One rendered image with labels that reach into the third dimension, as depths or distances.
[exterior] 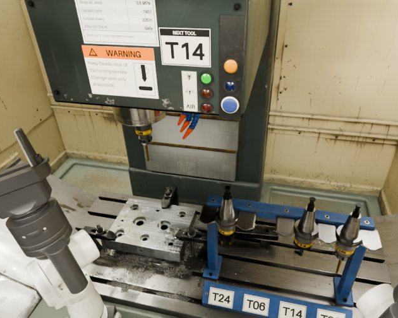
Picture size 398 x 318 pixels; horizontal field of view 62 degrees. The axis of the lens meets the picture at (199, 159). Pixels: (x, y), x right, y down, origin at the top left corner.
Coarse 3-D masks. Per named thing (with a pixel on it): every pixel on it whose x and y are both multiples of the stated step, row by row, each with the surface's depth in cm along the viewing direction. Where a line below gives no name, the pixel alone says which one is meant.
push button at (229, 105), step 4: (224, 100) 66; (228, 100) 66; (232, 100) 65; (224, 104) 66; (228, 104) 66; (232, 104) 66; (236, 104) 66; (224, 108) 67; (228, 108) 66; (232, 108) 66; (236, 108) 66
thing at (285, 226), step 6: (276, 216) 96; (282, 216) 96; (276, 222) 94; (282, 222) 94; (288, 222) 94; (294, 222) 94; (276, 228) 92; (282, 228) 92; (288, 228) 92; (282, 234) 90; (288, 234) 90; (294, 234) 90
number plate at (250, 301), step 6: (246, 294) 104; (246, 300) 104; (252, 300) 104; (258, 300) 103; (264, 300) 103; (246, 306) 104; (252, 306) 103; (258, 306) 103; (264, 306) 103; (252, 312) 103; (258, 312) 103; (264, 312) 102
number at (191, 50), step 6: (180, 42) 62; (186, 42) 62; (192, 42) 62; (198, 42) 61; (204, 42) 61; (180, 48) 63; (186, 48) 62; (192, 48) 62; (198, 48) 62; (204, 48) 62; (180, 54) 63; (186, 54) 63; (192, 54) 63; (198, 54) 63; (204, 54) 62; (180, 60) 64; (186, 60) 64; (192, 60) 64; (198, 60) 63; (204, 60) 63
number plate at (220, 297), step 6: (210, 288) 107; (216, 288) 106; (210, 294) 106; (216, 294) 106; (222, 294) 106; (228, 294) 105; (210, 300) 106; (216, 300) 106; (222, 300) 105; (228, 300) 105; (222, 306) 105; (228, 306) 105
